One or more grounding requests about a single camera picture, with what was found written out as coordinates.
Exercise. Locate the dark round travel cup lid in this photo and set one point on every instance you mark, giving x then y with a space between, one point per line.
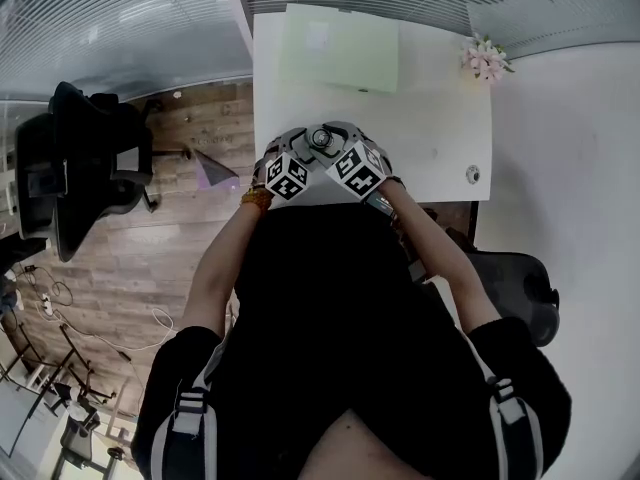
320 138

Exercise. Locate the black folding stand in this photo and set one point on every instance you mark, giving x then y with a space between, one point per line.
75 368

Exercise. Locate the pink flower bunch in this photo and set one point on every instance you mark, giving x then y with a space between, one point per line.
484 58

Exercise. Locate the dark wrist watch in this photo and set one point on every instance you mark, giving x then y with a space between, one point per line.
381 203

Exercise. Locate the person's black top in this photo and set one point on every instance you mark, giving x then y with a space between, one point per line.
330 318

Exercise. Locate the white power strip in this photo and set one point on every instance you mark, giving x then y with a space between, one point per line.
46 305

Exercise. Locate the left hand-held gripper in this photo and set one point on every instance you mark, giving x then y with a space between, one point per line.
285 180

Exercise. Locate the pale green flat box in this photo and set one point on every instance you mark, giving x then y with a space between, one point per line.
340 48

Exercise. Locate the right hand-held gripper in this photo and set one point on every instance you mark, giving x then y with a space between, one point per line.
357 170

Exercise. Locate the black padded office chair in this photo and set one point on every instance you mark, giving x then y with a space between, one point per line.
510 278

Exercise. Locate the person's left forearm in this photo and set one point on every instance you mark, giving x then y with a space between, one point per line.
215 268

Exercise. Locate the purple triangular sheet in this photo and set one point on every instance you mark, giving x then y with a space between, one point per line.
212 173

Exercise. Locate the small black swivel chair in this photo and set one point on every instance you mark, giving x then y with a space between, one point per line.
82 443

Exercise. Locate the person's right forearm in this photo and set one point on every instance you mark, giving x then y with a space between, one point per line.
440 263

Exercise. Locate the black mesh office chair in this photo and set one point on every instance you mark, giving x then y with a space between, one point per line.
75 168

